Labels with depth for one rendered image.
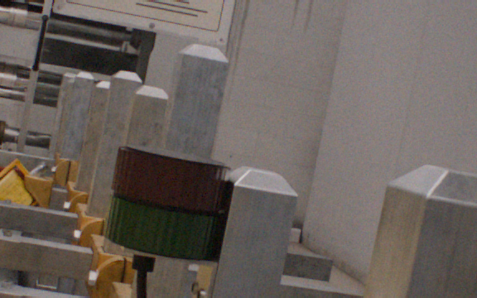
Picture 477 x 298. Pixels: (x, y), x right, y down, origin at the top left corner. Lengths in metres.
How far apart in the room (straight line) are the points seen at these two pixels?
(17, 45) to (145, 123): 1.82
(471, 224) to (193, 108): 0.50
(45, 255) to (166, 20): 1.80
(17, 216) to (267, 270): 0.81
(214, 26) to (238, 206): 2.32
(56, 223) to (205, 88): 0.58
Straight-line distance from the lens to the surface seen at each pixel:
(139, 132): 1.05
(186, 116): 0.80
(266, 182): 0.56
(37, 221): 1.35
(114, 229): 0.55
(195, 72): 0.80
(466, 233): 0.32
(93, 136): 1.55
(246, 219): 0.56
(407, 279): 0.32
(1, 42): 2.85
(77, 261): 1.10
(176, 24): 2.85
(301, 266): 1.41
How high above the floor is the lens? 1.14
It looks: 3 degrees down
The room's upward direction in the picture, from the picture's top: 11 degrees clockwise
